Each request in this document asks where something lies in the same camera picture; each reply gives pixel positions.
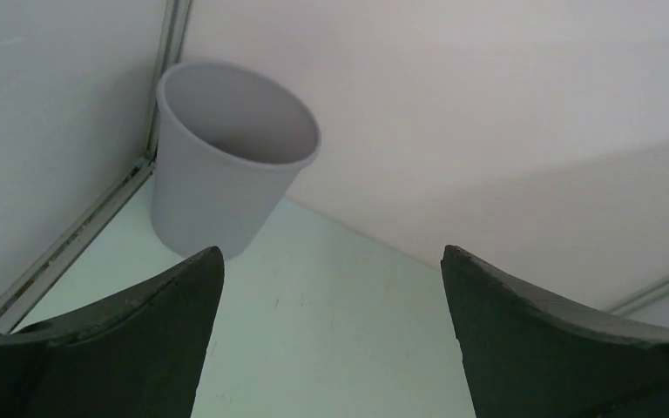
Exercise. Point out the aluminium frame rail left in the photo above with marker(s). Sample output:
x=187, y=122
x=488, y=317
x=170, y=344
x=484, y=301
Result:
x=77, y=119

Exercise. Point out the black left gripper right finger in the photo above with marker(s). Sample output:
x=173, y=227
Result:
x=528, y=352

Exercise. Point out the aluminium frame rail right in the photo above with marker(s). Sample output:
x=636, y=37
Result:
x=642, y=298

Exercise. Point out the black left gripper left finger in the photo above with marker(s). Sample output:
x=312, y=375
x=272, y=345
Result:
x=135, y=353

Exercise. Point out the grey plastic trash bin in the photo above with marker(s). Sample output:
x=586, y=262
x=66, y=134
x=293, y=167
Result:
x=231, y=142

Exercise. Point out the aluminium frame rail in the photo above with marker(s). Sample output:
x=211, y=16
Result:
x=642, y=298
x=77, y=119

